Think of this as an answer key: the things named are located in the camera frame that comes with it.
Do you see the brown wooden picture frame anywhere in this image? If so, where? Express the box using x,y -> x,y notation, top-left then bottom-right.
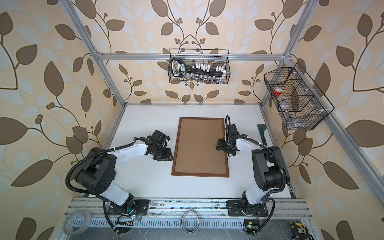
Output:
171,116 -> 230,178

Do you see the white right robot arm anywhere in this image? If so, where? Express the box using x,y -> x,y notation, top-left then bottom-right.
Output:
216,122 -> 290,217

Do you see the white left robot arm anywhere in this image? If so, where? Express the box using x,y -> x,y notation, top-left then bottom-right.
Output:
65,130 -> 174,216

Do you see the red capped clear container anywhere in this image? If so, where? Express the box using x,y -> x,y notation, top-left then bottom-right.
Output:
273,87 -> 284,97

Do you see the black socket set holder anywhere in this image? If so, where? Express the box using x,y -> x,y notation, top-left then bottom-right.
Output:
168,58 -> 227,79

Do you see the yellow black tape measure right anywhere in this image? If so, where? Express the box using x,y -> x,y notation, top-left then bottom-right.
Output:
291,222 -> 310,240

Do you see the clear tape roll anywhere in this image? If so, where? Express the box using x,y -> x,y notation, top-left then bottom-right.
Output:
63,210 -> 93,236

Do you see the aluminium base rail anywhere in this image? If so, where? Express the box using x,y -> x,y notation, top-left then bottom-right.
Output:
62,198 -> 313,230

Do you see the metal ring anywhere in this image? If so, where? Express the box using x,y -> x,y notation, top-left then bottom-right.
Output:
180,209 -> 201,234

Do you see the black wire basket right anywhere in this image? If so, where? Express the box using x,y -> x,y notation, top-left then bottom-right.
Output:
264,63 -> 335,131

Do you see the black wire basket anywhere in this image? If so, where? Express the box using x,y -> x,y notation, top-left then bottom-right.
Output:
168,48 -> 231,85
264,63 -> 335,131

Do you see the black wire basket back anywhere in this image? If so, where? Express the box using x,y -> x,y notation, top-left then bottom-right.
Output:
168,48 -> 231,85

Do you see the aluminium cage frame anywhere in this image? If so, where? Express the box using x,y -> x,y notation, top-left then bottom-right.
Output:
60,1 -> 384,203

